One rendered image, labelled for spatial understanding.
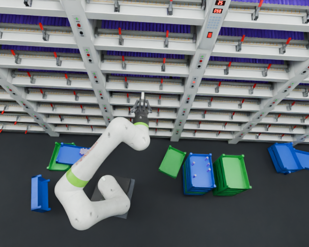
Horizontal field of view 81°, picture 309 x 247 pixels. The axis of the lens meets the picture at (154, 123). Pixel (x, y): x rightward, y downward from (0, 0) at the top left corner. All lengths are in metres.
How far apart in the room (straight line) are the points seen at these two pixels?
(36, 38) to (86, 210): 1.00
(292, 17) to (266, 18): 0.14
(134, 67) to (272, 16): 0.82
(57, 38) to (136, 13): 0.50
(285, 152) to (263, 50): 1.49
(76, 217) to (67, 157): 1.23
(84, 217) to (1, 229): 1.43
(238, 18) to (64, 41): 0.96
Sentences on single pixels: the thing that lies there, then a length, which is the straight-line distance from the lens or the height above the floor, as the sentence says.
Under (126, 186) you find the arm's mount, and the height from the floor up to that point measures 0.38.
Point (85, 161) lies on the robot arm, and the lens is 0.95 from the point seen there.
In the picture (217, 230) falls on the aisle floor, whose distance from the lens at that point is 2.07.
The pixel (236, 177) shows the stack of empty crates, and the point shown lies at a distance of 1.88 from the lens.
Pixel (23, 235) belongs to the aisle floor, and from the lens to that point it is 2.23.
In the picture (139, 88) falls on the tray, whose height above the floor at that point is 0.89.
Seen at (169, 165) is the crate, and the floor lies 0.00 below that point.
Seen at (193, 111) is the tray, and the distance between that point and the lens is 1.79.
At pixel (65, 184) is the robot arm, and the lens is 1.02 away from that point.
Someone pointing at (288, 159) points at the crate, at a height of 0.08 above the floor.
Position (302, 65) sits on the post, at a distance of 1.54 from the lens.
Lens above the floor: 1.96
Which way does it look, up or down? 59 degrees down
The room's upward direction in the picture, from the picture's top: 5 degrees clockwise
